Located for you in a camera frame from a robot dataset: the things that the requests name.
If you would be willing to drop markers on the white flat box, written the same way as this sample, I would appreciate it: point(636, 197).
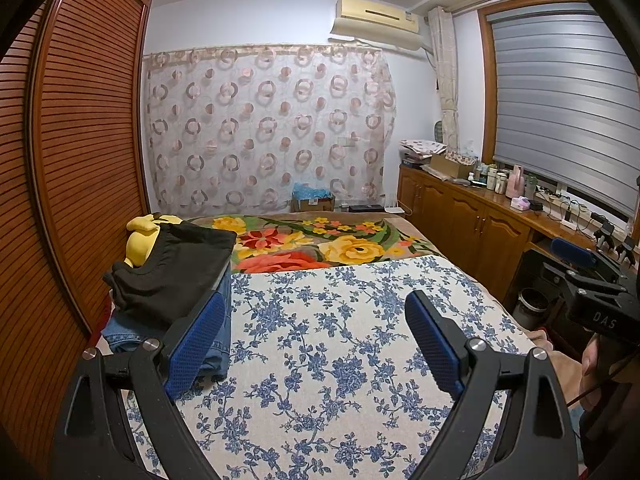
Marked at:
point(394, 210)

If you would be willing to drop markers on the beige tied side curtain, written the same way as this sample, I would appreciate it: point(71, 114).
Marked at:
point(445, 85)

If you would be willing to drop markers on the grey window blind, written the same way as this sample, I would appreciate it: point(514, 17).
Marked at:
point(560, 110)

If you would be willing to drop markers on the circle patterned sheer curtain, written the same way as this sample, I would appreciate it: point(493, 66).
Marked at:
point(260, 125)

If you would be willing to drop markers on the yellow plush toy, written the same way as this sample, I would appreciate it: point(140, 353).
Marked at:
point(137, 245)

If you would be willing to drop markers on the dark trash bin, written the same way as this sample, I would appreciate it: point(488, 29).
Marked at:
point(532, 307)

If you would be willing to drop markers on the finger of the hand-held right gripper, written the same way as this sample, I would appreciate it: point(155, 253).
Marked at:
point(580, 277)
point(572, 250)

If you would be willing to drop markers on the blue jeans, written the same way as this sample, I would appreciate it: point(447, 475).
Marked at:
point(220, 340)

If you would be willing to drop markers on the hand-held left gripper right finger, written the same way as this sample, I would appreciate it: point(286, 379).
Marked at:
point(432, 345)

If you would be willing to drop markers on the pink bottle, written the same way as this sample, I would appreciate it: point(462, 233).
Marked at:
point(515, 182)

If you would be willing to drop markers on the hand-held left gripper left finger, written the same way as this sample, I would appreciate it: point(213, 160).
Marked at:
point(195, 345)

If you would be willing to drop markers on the pink tissue box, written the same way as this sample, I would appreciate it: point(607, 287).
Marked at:
point(520, 203)

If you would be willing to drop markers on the black pants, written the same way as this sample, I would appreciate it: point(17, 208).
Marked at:
point(175, 270)

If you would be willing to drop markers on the black flat box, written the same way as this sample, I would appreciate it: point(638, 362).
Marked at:
point(365, 208)

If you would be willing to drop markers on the folded floral cloth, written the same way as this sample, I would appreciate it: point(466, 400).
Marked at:
point(422, 146)

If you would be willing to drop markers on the person's right hand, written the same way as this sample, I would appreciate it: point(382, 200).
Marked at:
point(592, 357)

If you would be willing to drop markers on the wooden louvered wardrobe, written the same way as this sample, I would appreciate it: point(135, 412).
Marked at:
point(85, 160)

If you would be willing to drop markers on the white bottle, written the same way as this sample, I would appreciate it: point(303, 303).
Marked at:
point(492, 180)

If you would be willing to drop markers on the open cardboard box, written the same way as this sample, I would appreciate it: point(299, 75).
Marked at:
point(450, 166)

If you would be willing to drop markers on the wall air conditioner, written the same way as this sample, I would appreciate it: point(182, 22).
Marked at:
point(375, 15)

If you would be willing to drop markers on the wooden cabinet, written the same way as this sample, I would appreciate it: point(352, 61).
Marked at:
point(465, 220)

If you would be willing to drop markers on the white power strip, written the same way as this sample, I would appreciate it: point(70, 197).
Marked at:
point(550, 194)

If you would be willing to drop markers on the colourful floral blanket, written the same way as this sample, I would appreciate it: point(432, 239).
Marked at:
point(300, 245)

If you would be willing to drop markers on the small cardboard box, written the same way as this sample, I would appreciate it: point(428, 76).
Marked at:
point(315, 205)

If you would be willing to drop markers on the blue floral white bedsheet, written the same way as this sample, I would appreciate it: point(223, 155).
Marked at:
point(325, 360)

